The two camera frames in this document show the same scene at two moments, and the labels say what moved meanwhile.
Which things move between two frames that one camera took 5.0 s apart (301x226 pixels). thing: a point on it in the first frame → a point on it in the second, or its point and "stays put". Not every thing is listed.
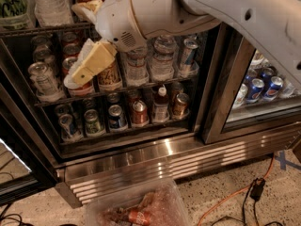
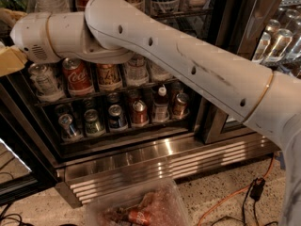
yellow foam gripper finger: x=87 y=9 → x=10 y=17
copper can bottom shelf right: x=181 y=110 stays put
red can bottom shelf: x=139 y=114 stays put
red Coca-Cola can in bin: x=141 y=217 stays put
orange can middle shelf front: x=109 y=79 stays put
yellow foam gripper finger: x=101 y=56 → x=11 y=59
